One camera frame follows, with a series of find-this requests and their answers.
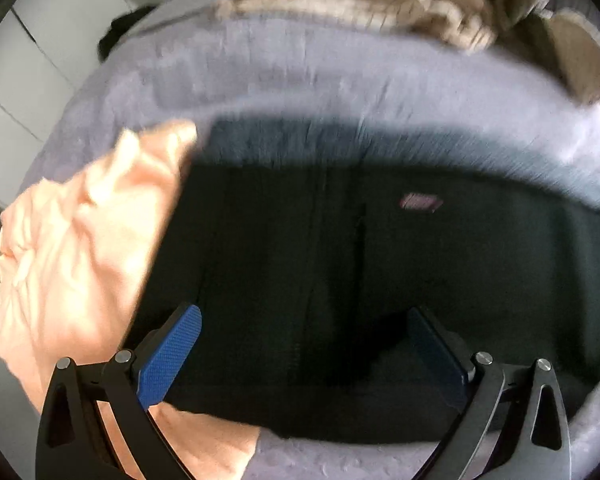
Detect peach orange garment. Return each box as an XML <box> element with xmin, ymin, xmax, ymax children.
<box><xmin>0</xmin><ymin>120</ymin><xmax>261</xmax><ymax>480</ymax></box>

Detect olive grey garment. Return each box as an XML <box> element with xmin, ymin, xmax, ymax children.
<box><xmin>525</xmin><ymin>10</ymin><xmax>576</xmax><ymax>92</ymax></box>

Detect lilac embossed bed blanket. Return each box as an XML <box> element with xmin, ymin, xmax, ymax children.
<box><xmin>17</xmin><ymin>0</ymin><xmax>600</xmax><ymax>480</ymax></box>

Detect black pants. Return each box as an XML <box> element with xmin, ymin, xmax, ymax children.
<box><xmin>130</xmin><ymin>115</ymin><xmax>600</xmax><ymax>446</ymax></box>

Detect white wardrobe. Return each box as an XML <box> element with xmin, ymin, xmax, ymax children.
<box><xmin>0</xmin><ymin>0</ymin><xmax>128</xmax><ymax>221</ymax></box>

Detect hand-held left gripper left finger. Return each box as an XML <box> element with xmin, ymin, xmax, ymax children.
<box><xmin>36</xmin><ymin>303</ymin><xmax>203</xmax><ymax>480</ymax></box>

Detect dark cloth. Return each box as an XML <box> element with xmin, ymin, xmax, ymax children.
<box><xmin>97</xmin><ymin>5</ymin><xmax>152</xmax><ymax>62</ymax></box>

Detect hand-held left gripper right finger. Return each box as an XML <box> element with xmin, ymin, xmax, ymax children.
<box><xmin>406</xmin><ymin>306</ymin><xmax>572</xmax><ymax>480</ymax></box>

